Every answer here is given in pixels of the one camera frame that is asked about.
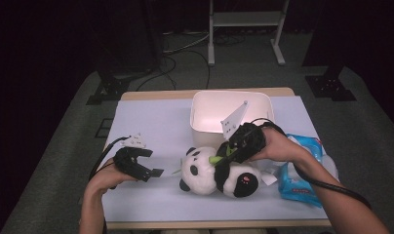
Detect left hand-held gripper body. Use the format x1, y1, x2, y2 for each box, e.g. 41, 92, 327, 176
112, 133, 148, 179

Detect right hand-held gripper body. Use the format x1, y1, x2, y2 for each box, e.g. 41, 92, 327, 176
219, 100, 267, 164

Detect panda plush toy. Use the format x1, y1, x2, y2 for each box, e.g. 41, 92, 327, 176
172, 140, 262, 199

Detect white wet wipe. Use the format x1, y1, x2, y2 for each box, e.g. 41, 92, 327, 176
259, 166, 280, 187

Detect white plastic bin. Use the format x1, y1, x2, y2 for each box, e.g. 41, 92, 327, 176
189, 90, 276, 151

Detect blue wet wipe packet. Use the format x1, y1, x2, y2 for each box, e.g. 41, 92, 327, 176
277, 134, 325, 209

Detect person's left hand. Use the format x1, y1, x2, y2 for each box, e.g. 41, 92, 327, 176
86, 157, 138, 197

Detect person's right hand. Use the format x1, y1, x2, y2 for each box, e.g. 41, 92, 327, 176
250, 127, 304, 164

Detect dark floor hatch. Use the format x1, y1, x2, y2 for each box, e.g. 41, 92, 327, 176
95, 118, 115, 139

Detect wooden table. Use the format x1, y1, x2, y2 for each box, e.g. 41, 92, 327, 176
105, 87, 333, 230

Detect black floor stand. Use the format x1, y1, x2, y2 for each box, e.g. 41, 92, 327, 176
301, 0, 357, 102
86, 0, 164, 105

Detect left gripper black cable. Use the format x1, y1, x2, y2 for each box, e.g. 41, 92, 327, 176
88, 136, 131, 234

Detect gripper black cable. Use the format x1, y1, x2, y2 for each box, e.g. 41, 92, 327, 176
88, 136, 131, 234
250, 117, 373, 210

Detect black floor cable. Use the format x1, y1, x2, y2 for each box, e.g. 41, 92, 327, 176
135, 48, 213, 92

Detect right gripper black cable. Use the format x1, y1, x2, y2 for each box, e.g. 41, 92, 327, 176
250, 117, 373, 210

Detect white floor cable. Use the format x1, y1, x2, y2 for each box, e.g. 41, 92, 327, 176
162, 30, 213, 55

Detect white metal stand frame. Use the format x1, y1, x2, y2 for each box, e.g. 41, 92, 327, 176
208, 0, 291, 67

